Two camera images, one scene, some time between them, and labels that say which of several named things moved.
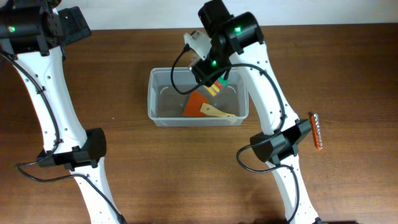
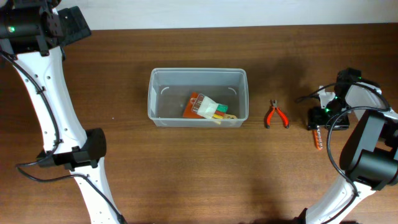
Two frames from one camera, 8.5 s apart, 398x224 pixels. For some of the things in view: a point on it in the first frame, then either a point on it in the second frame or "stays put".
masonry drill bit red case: (318, 134) stays put
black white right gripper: (203, 69) to (316, 118)
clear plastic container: (176, 99) stays put
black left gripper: (79, 28) stays put
